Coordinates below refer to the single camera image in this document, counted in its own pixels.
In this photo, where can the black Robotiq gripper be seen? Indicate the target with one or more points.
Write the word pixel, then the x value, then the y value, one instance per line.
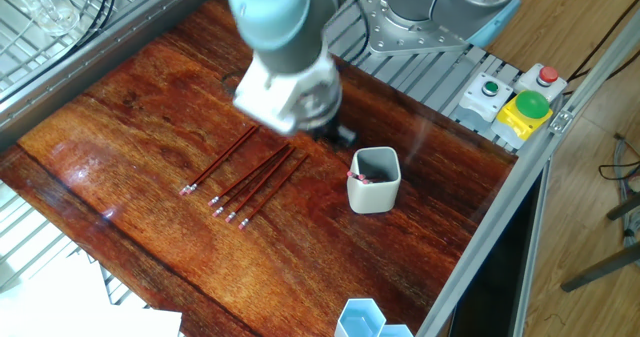
pixel 327 134

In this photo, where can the white square ceramic pen holder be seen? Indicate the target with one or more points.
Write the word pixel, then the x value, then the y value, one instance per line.
pixel 372 199

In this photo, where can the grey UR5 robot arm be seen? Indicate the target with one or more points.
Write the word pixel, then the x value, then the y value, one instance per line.
pixel 280 22

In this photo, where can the light blue hexagonal pen holder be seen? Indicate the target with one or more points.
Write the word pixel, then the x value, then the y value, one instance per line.
pixel 360 319

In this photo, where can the silver wrist sensor flange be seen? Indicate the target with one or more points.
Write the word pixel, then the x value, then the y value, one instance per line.
pixel 322 109

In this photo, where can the grey box small green button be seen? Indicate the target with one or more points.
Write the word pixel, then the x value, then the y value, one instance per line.
pixel 482 104

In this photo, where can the yellow box big green button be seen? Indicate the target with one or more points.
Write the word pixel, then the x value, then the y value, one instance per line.
pixel 520 119

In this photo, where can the red-brown wooden board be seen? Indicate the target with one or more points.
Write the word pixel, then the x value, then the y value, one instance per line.
pixel 150 127

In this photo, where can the grey box red button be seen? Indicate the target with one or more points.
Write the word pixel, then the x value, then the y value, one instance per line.
pixel 542 84

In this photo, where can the dark furniture leg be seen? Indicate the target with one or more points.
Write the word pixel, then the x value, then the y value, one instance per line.
pixel 625 207
pixel 600 269

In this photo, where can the white paper sheet stack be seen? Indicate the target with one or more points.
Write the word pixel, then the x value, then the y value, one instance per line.
pixel 75 307

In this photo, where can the clear plastic jar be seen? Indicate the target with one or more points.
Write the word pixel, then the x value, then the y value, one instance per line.
pixel 45 2

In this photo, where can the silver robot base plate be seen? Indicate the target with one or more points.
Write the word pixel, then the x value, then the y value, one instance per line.
pixel 390 37

